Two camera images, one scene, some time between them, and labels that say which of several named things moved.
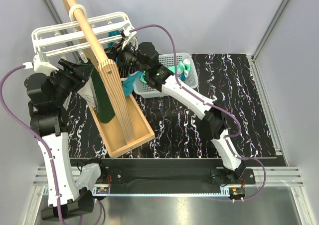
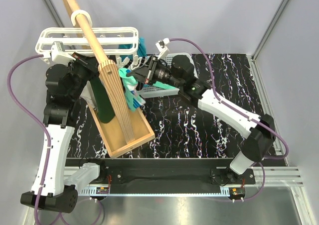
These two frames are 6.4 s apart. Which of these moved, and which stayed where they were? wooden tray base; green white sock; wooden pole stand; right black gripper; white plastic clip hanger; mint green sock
Moved: mint green sock; right black gripper; white plastic clip hanger
Stayed: green white sock; wooden tray base; wooden pole stand
